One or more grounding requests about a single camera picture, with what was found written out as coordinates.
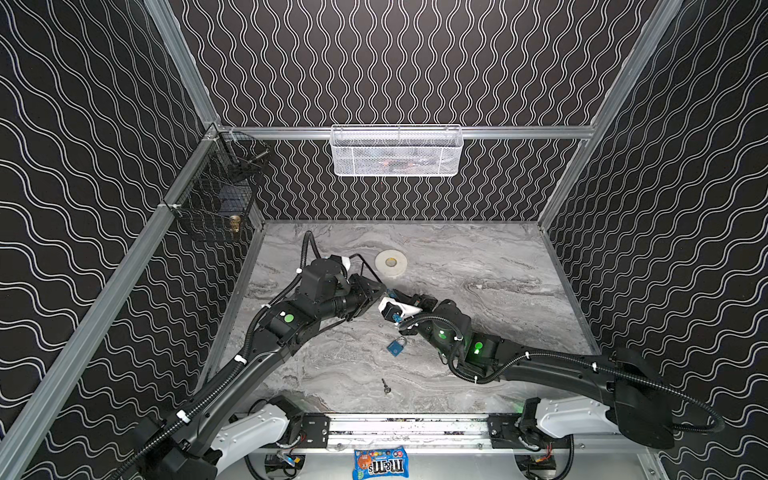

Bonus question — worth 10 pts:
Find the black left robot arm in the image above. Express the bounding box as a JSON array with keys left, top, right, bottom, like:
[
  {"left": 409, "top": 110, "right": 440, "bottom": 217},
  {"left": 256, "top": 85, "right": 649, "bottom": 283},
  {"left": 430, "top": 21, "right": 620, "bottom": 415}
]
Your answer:
[{"left": 111, "top": 232, "right": 387, "bottom": 479}]

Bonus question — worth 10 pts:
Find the candy bag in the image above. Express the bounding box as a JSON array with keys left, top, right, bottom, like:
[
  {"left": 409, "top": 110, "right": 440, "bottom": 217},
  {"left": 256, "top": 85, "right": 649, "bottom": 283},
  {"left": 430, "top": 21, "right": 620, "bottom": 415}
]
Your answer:
[{"left": 352, "top": 446, "right": 410, "bottom": 480}]

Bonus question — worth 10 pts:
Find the large blue padlock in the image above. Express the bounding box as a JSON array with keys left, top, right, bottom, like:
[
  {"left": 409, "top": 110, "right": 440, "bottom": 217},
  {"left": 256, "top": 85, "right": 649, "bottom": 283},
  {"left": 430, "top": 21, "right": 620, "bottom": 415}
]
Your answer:
[{"left": 386, "top": 336, "right": 407, "bottom": 357}]

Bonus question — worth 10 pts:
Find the white wire basket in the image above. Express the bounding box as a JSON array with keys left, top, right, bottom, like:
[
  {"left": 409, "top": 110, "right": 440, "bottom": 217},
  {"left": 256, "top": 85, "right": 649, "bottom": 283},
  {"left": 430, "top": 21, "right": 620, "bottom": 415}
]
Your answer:
[{"left": 329, "top": 124, "right": 464, "bottom": 177}]

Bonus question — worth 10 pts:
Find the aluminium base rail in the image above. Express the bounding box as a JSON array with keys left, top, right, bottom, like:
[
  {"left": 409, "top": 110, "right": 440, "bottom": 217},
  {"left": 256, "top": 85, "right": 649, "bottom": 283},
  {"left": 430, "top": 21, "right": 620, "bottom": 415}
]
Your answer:
[{"left": 296, "top": 404, "right": 647, "bottom": 454}]

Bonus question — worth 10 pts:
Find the white tape roll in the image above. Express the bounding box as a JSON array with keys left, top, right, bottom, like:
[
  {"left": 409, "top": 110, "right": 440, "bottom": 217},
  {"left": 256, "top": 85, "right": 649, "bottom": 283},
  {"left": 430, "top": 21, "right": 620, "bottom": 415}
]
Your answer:
[{"left": 375, "top": 249, "right": 408, "bottom": 279}]

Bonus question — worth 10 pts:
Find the brass padlock in basket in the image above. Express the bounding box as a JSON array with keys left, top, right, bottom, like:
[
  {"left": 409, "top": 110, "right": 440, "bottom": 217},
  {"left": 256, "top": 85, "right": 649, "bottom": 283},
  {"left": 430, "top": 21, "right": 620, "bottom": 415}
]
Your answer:
[{"left": 229, "top": 215, "right": 242, "bottom": 234}]

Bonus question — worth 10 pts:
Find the black wire basket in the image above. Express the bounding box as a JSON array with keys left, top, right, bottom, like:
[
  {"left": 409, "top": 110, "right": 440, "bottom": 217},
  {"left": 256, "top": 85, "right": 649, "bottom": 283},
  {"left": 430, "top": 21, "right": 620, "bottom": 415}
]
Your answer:
[{"left": 173, "top": 133, "right": 272, "bottom": 245}]

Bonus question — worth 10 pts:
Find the black hex key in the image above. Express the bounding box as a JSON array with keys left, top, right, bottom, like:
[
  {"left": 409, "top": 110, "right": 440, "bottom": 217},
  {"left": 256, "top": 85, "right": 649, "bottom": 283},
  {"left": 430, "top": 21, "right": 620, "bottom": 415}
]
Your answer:
[{"left": 350, "top": 253, "right": 383, "bottom": 284}]

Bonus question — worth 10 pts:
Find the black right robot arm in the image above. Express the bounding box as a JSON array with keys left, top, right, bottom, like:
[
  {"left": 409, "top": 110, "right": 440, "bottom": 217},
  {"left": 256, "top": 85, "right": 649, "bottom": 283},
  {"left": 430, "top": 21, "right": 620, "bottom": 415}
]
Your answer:
[{"left": 378, "top": 296, "right": 725, "bottom": 450}]

